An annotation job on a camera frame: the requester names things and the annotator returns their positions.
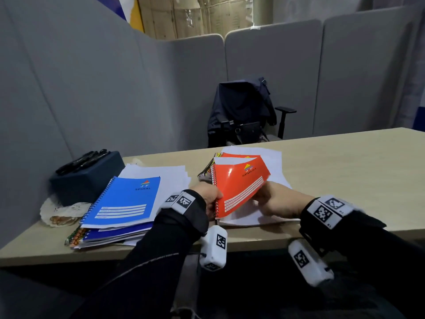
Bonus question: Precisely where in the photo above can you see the person's right forearm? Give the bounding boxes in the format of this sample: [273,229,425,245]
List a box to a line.
[299,197,425,319]

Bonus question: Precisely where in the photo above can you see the person's right hand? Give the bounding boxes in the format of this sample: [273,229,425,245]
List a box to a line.
[254,181,315,219]

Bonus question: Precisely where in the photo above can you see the patterned spiral notebook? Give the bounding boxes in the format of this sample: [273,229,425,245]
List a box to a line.
[64,226,87,248]

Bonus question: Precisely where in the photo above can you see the pile of white papers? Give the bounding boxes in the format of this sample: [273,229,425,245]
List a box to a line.
[98,163,192,247]

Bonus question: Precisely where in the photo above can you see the dark blue spiral notebook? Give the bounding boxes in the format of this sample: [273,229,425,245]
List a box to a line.
[81,222,153,243]

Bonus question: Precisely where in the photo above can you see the dark navy jacket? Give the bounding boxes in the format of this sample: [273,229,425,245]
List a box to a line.
[207,77,277,138]

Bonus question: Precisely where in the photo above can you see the stack of spiral notebooks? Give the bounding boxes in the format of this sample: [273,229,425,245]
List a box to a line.
[197,152,259,183]

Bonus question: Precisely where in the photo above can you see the blue yellow banner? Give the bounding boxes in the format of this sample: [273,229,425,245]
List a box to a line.
[93,0,145,33]

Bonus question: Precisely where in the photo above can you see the white paper doily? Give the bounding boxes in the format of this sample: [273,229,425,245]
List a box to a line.
[40,195,92,228]

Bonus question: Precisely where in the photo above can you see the dark blue box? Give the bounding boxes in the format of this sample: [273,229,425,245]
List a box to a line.
[49,151,126,207]

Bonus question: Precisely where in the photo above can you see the grey partition panel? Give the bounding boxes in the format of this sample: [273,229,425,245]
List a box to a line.
[224,19,323,140]
[0,0,176,249]
[313,4,425,137]
[134,30,228,160]

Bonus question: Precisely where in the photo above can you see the black bag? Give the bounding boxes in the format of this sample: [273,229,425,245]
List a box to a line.
[228,121,268,145]

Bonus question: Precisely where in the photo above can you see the orange spiral notebook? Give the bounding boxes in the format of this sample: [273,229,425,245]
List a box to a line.
[211,155,271,219]

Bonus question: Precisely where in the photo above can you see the black office chair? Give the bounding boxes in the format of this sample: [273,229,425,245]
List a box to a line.
[207,77,297,148]

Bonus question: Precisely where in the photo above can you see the bundle of black pens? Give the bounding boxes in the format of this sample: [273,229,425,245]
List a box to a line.
[55,149,111,176]

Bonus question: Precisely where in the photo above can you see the white marker wristband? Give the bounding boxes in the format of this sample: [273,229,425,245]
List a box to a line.
[307,195,355,230]
[159,191,197,215]

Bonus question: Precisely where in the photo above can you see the person's left forearm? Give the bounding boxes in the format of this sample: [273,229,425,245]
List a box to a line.
[71,189,210,319]

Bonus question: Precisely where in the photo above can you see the blue object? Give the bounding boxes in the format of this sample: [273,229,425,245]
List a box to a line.
[413,106,425,132]

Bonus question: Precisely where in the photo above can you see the white paper sheets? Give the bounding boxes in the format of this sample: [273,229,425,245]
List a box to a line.
[217,146,300,227]

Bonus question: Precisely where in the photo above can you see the stack of cardboard boxes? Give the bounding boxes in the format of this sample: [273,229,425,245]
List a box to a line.
[137,0,254,40]

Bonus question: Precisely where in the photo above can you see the person's left hand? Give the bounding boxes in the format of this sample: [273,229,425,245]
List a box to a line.
[191,182,223,220]

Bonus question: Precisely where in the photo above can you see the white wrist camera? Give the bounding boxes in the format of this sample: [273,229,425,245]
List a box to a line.
[288,239,335,288]
[199,225,228,272]

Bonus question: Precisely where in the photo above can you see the person's dark trousers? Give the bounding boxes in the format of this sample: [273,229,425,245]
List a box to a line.
[173,251,409,319]

